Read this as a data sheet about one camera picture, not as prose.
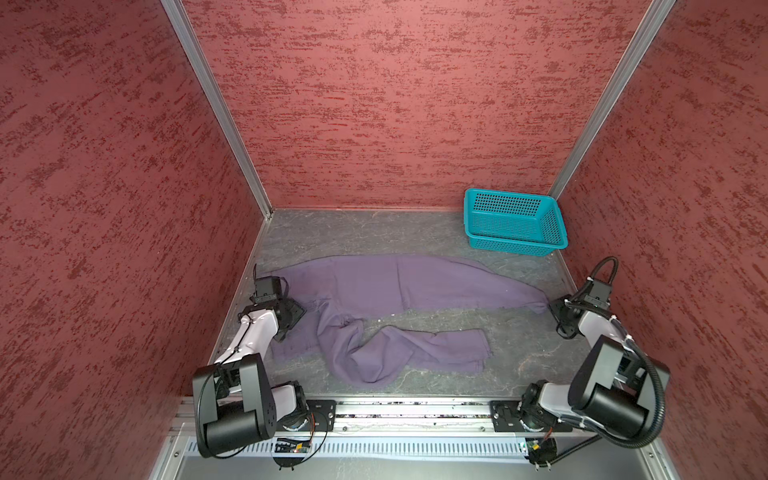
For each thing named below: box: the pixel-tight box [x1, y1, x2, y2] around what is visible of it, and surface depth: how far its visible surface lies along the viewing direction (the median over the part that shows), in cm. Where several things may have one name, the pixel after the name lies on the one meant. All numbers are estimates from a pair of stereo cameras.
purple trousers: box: [271, 255, 549, 385], surface depth 91 cm
